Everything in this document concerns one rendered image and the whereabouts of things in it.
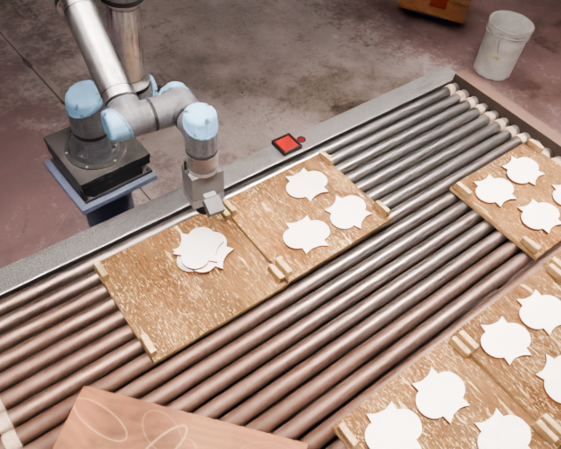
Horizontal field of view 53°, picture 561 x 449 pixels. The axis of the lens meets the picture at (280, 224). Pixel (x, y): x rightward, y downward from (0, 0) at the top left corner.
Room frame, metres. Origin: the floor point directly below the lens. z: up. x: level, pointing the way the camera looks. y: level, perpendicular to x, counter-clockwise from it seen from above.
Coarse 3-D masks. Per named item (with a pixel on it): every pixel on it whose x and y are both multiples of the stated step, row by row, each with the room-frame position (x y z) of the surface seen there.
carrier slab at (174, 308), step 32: (192, 224) 1.03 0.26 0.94; (224, 224) 1.05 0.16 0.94; (128, 256) 0.89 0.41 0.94; (160, 256) 0.91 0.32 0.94; (256, 256) 0.95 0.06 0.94; (128, 288) 0.79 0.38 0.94; (160, 288) 0.80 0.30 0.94; (192, 288) 0.82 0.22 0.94; (224, 288) 0.83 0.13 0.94; (256, 288) 0.84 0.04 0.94; (128, 320) 0.70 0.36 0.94; (160, 320) 0.71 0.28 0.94; (192, 320) 0.72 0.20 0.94; (224, 320) 0.73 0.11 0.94; (160, 352) 0.62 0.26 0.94
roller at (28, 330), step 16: (448, 112) 1.73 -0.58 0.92; (416, 128) 1.61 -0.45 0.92; (432, 128) 1.66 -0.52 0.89; (384, 144) 1.51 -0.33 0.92; (400, 144) 1.54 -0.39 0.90; (352, 160) 1.40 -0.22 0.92; (368, 160) 1.43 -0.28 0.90; (96, 288) 0.79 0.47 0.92; (64, 304) 0.73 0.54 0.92; (80, 304) 0.74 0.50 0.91; (32, 320) 0.67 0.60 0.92; (48, 320) 0.68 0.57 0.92; (0, 336) 0.62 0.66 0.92; (16, 336) 0.63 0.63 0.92; (32, 336) 0.64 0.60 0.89; (0, 352) 0.59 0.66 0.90
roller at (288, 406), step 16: (496, 256) 1.06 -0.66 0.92; (464, 272) 1.00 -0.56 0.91; (480, 272) 1.00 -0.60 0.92; (448, 288) 0.93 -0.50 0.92; (464, 288) 0.94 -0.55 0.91; (432, 304) 0.87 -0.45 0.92; (400, 320) 0.80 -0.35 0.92; (416, 320) 0.81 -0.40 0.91; (384, 336) 0.75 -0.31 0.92; (400, 336) 0.76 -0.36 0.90; (352, 352) 0.69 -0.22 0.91; (368, 352) 0.70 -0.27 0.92; (336, 368) 0.64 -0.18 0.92; (352, 368) 0.65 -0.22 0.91; (320, 384) 0.59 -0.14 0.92; (288, 400) 0.54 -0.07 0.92; (304, 400) 0.55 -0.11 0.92; (272, 416) 0.50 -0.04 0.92; (288, 416) 0.51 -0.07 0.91
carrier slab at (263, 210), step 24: (288, 168) 1.31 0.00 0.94; (312, 168) 1.33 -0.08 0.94; (336, 168) 1.34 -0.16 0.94; (240, 192) 1.18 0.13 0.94; (264, 192) 1.19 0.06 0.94; (336, 192) 1.23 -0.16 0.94; (360, 192) 1.24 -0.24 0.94; (240, 216) 1.09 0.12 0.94; (264, 216) 1.10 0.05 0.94; (288, 216) 1.11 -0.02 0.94; (312, 216) 1.12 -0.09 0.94; (384, 216) 1.15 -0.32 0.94; (264, 240) 1.01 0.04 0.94; (336, 240) 1.04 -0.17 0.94; (360, 240) 1.06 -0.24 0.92; (288, 264) 0.93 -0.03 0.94; (312, 264) 0.94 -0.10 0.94
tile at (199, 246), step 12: (204, 228) 1.00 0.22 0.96; (192, 240) 0.96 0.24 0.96; (204, 240) 0.96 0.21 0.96; (216, 240) 0.97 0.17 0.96; (180, 252) 0.91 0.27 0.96; (192, 252) 0.91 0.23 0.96; (204, 252) 0.92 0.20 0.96; (216, 252) 0.93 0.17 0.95; (192, 264) 0.88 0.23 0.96; (204, 264) 0.88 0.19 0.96
